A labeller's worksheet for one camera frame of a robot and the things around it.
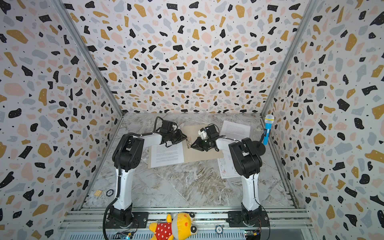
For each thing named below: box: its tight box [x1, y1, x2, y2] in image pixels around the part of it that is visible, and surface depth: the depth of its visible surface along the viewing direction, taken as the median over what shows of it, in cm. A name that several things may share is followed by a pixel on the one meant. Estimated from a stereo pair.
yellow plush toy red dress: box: [149, 212, 198, 240], surface depth 68 cm
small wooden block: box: [94, 189, 102, 197], surface depth 83 cm
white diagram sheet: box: [217, 149, 242, 179], surface depth 94 cm
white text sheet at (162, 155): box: [150, 141, 185, 168], surface depth 99 cm
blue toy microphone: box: [263, 114, 275, 146], surface depth 86 cm
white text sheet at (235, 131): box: [220, 120, 251, 140], surface depth 115 cm
